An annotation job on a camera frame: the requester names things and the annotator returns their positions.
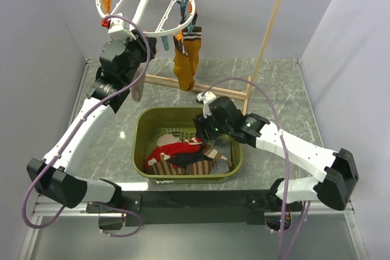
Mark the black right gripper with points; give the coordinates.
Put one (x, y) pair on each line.
(201, 123)

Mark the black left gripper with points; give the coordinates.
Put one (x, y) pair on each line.
(140, 43)

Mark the red santa sock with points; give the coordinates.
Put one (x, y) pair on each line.
(171, 150)

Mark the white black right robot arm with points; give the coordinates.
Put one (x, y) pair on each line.
(332, 174)

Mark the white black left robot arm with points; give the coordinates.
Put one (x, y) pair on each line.
(56, 174)

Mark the brown striped sock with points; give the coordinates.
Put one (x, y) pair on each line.
(204, 167)
(165, 168)

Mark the grey-brown striped sock pair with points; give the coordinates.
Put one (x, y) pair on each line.
(138, 84)

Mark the grey sock in basket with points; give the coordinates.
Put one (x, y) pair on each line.
(223, 146)

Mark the black sock in basket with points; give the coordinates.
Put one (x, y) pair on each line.
(183, 159)

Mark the beige sock in basket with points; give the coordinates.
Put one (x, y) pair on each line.
(167, 139)

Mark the mustard yellow sock pair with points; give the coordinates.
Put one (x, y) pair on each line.
(187, 47)

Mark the olive green plastic basket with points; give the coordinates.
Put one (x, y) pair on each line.
(178, 121)

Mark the navy hanging sock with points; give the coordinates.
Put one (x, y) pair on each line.
(183, 8)

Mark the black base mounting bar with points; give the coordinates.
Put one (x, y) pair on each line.
(185, 207)

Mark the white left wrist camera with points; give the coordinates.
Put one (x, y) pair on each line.
(118, 29)

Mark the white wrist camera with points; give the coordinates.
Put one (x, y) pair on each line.
(205, 99)
(118, 29)

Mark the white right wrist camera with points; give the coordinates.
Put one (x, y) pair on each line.
(205, 99)

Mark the aluminium rail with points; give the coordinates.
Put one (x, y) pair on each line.
(326, 208)

